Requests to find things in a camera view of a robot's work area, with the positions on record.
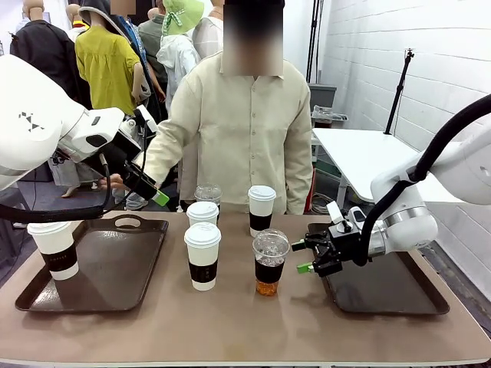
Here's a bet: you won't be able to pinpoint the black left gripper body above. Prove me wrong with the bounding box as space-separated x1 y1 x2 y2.
91 130 160 201

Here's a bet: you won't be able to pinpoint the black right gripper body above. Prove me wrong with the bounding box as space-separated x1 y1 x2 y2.
306 222 366 278

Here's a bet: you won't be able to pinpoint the clear plastic iced coffee cup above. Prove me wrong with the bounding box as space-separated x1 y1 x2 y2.
252 228 291 297
194 183 223 210

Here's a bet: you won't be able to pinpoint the white paper coffee cup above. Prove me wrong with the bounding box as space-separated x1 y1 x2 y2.
186 201 220 228
247 185 277 238
26 221 81 281
183 222 222 291

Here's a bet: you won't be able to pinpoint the person right forearm beige sleeve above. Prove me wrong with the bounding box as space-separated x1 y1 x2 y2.
142 118 200 189

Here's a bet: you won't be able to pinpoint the person left forearm beige sleeve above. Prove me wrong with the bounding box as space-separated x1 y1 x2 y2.
285 145 315 215

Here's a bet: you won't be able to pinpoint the brown plastic serving tray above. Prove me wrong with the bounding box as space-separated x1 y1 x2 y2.
306 222 450 316
14 214 170 314

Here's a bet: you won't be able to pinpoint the person right hand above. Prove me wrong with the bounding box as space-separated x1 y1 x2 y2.
97 174 126 192

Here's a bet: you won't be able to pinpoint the white folding table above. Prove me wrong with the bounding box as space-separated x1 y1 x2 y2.
312 128 467 205

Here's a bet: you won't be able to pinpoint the person torso beige shirt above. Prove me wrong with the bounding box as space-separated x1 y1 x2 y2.
168 51 314 215

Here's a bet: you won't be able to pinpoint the mannequin with yellow blouse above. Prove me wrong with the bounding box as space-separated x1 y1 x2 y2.
74 0 153 116

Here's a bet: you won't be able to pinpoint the mannequin with white jacket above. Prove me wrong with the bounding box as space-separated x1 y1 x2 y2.
156 32 203 112

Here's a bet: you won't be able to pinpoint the clear plastic bag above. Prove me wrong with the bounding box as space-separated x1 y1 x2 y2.
311 105 348 130

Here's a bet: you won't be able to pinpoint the mannequin with grey-green shirt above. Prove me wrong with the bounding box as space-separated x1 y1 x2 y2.
137 7 170 85

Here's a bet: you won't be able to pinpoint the grey bin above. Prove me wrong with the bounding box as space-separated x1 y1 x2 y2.
308 83 338 112

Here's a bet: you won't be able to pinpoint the mannequin with black coat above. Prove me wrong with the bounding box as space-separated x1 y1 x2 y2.
9 0 91 110

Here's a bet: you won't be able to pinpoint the green sun hat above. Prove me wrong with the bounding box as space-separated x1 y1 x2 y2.
161 0 206 36

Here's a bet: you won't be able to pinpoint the black tripod stand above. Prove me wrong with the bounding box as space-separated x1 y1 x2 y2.
384 48 416 135

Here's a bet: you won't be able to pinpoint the person blurred head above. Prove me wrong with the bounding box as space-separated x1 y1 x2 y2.
221 0 285 77

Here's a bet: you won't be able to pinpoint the black light stand poles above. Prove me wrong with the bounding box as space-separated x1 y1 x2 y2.
305 0 324 84

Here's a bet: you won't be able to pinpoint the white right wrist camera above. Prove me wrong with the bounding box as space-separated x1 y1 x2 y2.
325 201 367 233

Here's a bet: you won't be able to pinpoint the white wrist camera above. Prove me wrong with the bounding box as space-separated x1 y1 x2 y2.
325 201 367 233
133 104 159 135

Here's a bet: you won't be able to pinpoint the white cable bundle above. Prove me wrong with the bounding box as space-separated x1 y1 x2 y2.
310 193 333 215

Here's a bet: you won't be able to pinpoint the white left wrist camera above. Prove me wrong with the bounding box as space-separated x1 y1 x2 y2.
133 104 159 135

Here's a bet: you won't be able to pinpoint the black left arm hose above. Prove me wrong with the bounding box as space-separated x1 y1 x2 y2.
0 153 113 224

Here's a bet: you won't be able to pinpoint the black arm hose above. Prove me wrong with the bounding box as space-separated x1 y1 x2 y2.
352 94 491 268
0 153 113 224

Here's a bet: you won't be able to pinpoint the black right arm hose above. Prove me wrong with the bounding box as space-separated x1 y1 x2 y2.
352 94 491 268

